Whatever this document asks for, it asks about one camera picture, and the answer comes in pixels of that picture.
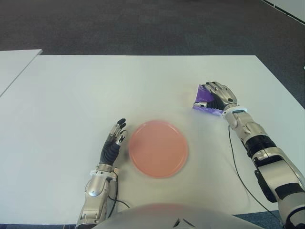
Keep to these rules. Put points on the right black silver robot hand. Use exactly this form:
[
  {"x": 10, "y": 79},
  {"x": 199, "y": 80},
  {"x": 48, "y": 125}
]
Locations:
[{"x": 224, "y": 95}]

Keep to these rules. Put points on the grey robot torso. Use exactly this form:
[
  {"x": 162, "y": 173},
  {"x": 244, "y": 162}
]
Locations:
[{"x": 155, "y": 217}]

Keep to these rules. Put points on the white side table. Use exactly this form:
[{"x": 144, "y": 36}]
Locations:
[{"x": 14, "y": 65}]

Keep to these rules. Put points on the pink round plate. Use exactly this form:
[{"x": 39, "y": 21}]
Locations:
[{"x": 158, "y": 149}]

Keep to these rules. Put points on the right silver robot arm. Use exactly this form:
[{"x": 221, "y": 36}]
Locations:
[{"x": 271, "y": 164}]

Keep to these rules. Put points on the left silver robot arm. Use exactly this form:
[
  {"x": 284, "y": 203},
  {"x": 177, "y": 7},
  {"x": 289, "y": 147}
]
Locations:
[{"x": 95, "y": 190}]

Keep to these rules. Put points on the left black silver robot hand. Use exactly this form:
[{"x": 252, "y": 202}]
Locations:
[{"x": 109, "y": 152}]

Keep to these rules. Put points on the purple tissue paper pack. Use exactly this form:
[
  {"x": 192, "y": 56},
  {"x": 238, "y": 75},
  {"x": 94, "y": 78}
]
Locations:
[{"x": 202, "y": 95}]

